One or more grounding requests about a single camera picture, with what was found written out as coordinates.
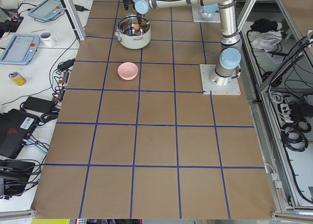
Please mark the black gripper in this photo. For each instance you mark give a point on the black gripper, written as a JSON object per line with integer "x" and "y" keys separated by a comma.
{"x": 139, "y": 19}

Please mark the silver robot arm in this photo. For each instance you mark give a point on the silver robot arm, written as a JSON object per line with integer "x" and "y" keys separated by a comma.
{"x": 230, "y": 39}

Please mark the pale green steel pot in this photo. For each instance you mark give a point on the pale green steel pot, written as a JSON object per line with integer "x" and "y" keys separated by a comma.
{"x": 131, "y": 38}

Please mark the pink bowl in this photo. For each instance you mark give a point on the pink bowl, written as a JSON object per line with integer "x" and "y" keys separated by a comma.
{"x": 127, "y": 71}

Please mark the blue teach pendant far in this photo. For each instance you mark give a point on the blue teach pendant far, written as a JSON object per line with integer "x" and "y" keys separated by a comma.
{"x": 46, "y": 10}

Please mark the blue teach pendant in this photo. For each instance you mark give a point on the blue teach pendant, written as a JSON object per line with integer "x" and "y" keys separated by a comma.
{"x": 46, "y": 10}
{"x": 20, "y": 50}

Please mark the white mug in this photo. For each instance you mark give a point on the white mug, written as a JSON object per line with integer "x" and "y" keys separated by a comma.
{"x": 48, "y": 39}

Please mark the blue teach pendant near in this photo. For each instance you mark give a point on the blue teach pendant near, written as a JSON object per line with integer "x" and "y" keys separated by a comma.
{"x": 20, "y": 50}

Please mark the yellow drink can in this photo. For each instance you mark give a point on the yellow drink can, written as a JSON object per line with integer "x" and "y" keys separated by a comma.
{"x": 17, "y": 78}

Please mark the black cloth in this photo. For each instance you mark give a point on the black cloth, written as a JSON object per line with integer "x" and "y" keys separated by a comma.
{"x": 264, "y": 25}

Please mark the black power adapter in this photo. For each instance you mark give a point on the black power adapter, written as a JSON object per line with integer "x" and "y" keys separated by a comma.
{"x": 37, "y": 105}

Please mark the crumpled white cloth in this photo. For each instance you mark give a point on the crumpled white cloth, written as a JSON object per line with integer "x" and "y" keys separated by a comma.
{"x": 267, "y": 41}

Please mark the black computer box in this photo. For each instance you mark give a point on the black computer box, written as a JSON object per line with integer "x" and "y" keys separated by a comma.
{"x": 15, "y": 127}

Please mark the aluminium frame post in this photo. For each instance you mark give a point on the aluminium frame post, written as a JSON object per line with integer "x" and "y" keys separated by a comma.
{"x": 74, "y": 19}

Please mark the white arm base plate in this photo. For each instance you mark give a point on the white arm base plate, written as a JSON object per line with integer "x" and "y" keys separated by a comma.
{"x": 216, "y": 85}

